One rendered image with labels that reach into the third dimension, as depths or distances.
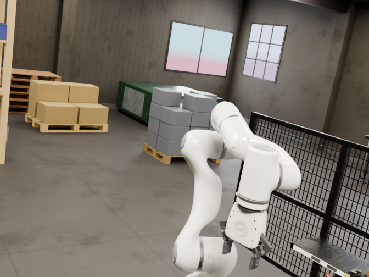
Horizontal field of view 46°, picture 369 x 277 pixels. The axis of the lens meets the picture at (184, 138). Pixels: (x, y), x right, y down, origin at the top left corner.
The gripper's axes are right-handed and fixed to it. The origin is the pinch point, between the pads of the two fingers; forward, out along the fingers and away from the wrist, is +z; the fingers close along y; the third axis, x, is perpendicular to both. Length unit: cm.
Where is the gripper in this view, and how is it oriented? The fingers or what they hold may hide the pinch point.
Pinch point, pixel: (239, 258)
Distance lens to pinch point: 125.0
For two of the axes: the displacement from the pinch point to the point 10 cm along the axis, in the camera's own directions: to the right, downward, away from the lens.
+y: 7.1, 2.8, -6.4
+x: 6.8, -0.5, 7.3
